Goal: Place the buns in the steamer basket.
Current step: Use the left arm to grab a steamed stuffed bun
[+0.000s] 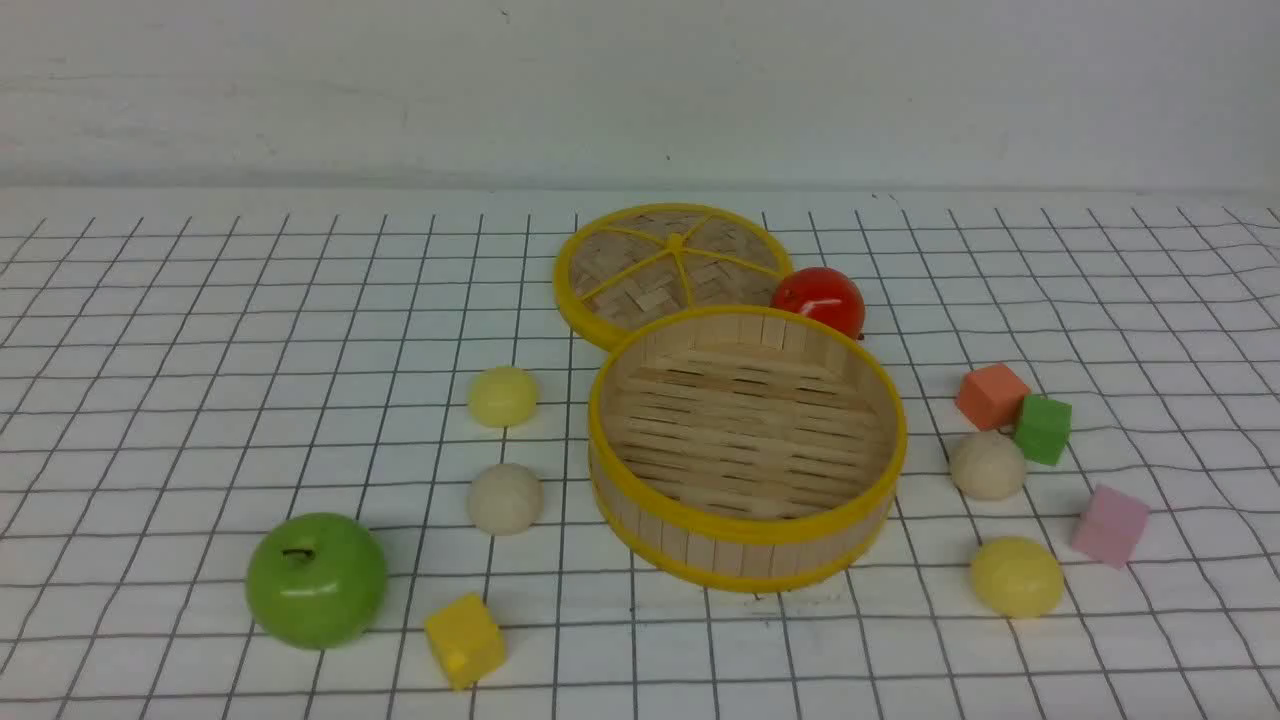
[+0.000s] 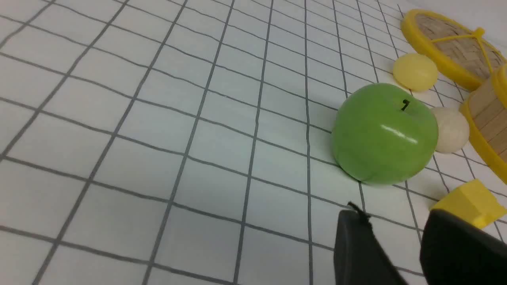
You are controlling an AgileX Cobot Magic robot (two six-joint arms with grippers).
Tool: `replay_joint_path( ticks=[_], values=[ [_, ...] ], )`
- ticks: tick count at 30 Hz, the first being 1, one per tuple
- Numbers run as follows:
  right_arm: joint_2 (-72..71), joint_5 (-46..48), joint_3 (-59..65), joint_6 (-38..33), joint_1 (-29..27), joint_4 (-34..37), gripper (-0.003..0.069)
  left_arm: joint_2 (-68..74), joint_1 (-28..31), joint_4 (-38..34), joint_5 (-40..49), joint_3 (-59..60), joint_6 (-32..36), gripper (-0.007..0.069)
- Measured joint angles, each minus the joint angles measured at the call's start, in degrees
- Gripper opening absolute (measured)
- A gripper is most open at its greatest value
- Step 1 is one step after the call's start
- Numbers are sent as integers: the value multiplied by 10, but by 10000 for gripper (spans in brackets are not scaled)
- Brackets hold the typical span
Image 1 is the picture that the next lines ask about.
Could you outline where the yellow bun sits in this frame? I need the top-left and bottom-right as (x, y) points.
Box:
(467, 366), (540, 428)
(969, 536), (1065, 618)

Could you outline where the white bun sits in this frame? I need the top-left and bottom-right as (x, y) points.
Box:
(948, 430), (1027, 501)
(466, 462), (544, 536)

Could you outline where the bamboo steamer lid yellow rim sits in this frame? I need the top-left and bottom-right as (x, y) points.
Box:
(552, 202), (794, 351)

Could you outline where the bamboo steamer tray yellow rim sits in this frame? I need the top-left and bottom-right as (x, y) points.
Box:
(588, 305), (908, 594)

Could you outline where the red tomato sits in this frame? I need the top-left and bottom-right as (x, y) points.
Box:
(771, 266), (867, 341)

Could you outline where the yellow foam cube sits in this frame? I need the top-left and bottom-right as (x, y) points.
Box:
(424, 593), (508, 691)

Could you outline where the orange foam cube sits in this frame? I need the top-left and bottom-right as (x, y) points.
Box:
(955, 363), (1030, 430)

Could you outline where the green apple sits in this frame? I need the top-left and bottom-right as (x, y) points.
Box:
(244, 512), (388, 650)

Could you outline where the green foam cube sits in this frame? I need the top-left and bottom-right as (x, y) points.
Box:
(1012, 395), (1073, 466)

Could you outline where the pink foam cube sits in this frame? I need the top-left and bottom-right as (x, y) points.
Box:
(1070, 486), (1151, 570)

